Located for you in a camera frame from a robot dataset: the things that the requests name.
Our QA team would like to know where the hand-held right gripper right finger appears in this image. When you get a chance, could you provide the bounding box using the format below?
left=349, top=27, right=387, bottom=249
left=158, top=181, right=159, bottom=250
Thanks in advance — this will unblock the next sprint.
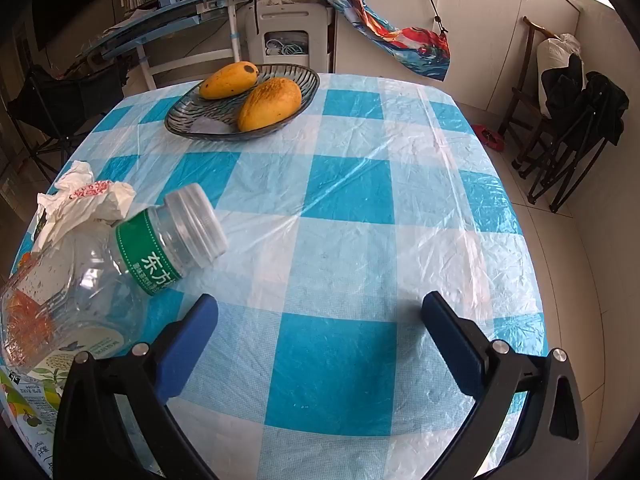
left=421, top=291, right=586, bottom=480

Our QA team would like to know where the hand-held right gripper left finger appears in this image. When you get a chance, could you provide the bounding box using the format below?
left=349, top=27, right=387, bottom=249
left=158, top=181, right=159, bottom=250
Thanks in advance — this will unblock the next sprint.
left=52, top=293, right=221, bottom=480

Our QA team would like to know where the clear bottle green label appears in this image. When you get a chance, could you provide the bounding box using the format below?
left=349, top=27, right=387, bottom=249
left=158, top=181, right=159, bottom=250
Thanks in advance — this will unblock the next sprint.
left=0, top=183, right=229, bottom=376

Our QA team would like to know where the printed drink carton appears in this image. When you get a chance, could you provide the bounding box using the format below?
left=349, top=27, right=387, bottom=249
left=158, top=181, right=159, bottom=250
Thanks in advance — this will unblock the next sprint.
left=0, top=365, right=63, bottom=478

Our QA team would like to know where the white plastic bag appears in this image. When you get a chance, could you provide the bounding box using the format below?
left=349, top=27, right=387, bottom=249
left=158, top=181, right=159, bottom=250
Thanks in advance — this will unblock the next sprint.
left=36, top=160, right=137, bottom=251

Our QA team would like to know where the blue white checkered tablecloth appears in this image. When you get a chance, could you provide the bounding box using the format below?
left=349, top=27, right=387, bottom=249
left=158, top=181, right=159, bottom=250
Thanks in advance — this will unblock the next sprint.
left=10, top=72, right=548, bottom=480

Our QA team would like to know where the red slipper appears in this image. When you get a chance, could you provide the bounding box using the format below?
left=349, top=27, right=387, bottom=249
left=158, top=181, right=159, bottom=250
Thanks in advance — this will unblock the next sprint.
left=472, top=125, right=503, bottom=151

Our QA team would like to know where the glass fruit bowl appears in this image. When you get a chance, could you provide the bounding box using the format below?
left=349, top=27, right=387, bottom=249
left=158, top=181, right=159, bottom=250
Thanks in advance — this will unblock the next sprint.
left=165, top=64, right=321, bottom=141

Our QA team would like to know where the speckled yellow mango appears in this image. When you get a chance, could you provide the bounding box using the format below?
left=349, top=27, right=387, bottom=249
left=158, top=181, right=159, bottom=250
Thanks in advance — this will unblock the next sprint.
left=237, top=77, right=303, bottom=132

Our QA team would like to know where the yellow mango dark spot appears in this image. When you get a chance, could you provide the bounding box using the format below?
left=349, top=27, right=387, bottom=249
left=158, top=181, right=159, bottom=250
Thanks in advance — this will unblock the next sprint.
left=199, top=61, right=260, bottom=100

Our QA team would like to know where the open black camping chair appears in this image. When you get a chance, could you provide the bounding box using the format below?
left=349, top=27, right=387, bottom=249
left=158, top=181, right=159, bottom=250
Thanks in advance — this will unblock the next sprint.
left=7, top=62, right=126, bottom=171

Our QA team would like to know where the folded black camping chair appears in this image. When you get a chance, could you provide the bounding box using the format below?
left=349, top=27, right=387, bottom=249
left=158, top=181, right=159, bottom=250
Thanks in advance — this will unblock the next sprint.
left=520, top=55, right=630, bottom=213

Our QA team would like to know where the wooden chair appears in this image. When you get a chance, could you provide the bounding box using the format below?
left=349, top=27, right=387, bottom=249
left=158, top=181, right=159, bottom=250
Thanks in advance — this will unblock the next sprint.
left=500, top=16, right=556, bottom=161

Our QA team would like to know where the colourful printed hanging bag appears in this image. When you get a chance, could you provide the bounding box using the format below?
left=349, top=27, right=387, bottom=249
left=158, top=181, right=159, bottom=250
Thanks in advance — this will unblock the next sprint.
left=311, top=0, right=451, bottom=81

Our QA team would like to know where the white stuffed bag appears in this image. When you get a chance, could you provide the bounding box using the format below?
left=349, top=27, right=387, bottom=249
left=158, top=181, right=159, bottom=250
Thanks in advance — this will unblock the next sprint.
left=537, top=33, right=583, bottom=78

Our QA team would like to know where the blue study desk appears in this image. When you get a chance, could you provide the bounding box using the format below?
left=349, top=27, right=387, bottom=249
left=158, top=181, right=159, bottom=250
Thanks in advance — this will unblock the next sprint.
left=82, top=0, right=266, bottom=91

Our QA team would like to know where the white plastic stool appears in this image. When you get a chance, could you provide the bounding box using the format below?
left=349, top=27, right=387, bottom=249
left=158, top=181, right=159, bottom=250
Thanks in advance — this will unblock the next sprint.
left=245, top=0, right=333, bottom=75

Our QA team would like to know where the black television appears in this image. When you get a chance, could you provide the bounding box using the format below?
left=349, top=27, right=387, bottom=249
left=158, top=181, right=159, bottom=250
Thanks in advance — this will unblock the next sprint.
left=32, top=0, right=111, bottom=51

